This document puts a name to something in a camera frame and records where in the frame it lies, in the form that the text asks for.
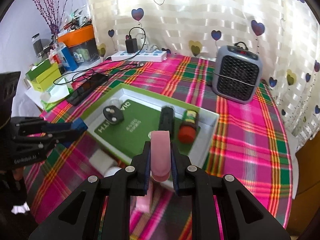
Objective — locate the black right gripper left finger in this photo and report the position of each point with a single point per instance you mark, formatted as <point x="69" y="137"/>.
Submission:
<point x="99" y="208"/>

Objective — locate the purple branch decoration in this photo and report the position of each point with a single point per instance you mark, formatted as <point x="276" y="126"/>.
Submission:
<point x="52" y="13"/>

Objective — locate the heart pattern curtain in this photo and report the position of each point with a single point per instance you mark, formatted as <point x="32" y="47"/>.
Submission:
<point x="284" y="33"/>

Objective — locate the white round disc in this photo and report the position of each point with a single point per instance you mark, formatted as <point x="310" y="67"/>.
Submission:
<point x="111" y="171"/>

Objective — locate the person's hand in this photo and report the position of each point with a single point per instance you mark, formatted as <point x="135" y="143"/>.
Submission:
<point x="18" y="173"/>

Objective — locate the black rectangular device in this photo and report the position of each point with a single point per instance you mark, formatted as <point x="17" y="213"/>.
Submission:
<point x="167" y="120"/>

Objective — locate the red lid brown jar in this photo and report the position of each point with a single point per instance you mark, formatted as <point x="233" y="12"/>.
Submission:
<point x="188" y="128"/>

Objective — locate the yellow green box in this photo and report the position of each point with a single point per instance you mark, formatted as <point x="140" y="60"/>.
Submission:
<point x="43" y="75"/>

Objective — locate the green and white box tray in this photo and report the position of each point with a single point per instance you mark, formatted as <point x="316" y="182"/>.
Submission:
<point x="141" y="110"/>

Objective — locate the blue small box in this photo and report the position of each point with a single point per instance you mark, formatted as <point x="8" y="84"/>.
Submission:
<point x="80" y="128"/>

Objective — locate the blue carton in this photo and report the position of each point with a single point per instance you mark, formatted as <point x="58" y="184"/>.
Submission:
<point x="66" y="57"/>

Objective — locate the grey space heater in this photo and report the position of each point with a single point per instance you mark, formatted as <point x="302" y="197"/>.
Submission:
<point x="237" y="73"/>

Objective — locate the black flat phone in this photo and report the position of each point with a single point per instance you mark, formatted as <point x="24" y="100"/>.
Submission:
<point x="84" y="90"/>

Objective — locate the white tissue pack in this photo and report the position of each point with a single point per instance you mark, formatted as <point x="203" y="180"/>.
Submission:
<point x="56" y="94"/>

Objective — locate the orange lid storage box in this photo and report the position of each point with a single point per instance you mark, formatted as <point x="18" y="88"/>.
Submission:
<point x="81" y="44"/>

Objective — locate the grey round suction mount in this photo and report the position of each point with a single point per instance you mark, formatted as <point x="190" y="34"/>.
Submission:
<point x="112" y="112"/>

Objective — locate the pink rounded case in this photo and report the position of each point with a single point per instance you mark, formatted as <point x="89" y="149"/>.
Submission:
<point x="160" y="151"/>

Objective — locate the pink stapler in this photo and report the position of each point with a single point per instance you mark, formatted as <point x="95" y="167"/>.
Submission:
<point x="143" y="204"/>

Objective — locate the black power adapter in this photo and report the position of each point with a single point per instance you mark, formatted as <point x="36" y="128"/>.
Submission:
<point x="131" y="45"/>

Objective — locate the white power strip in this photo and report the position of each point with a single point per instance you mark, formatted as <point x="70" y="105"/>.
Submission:
<point x="156" y="56"/>

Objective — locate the white square box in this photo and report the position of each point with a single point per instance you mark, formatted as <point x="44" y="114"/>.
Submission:
<point x="102" y="162"/>

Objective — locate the plaid tablecloth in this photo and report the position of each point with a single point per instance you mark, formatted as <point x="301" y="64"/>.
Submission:
<point x="250" y="140"/>

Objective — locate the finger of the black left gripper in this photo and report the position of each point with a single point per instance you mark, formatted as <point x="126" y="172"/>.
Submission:
<point x="25" y="144"/>
<point x="24" y="126"/>

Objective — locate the clear glass jar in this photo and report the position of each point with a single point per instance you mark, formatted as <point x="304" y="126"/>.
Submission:
<point x="37" y="45"/>

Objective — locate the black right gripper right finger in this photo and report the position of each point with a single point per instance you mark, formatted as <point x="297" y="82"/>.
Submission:
<point x="222" y="208"/>

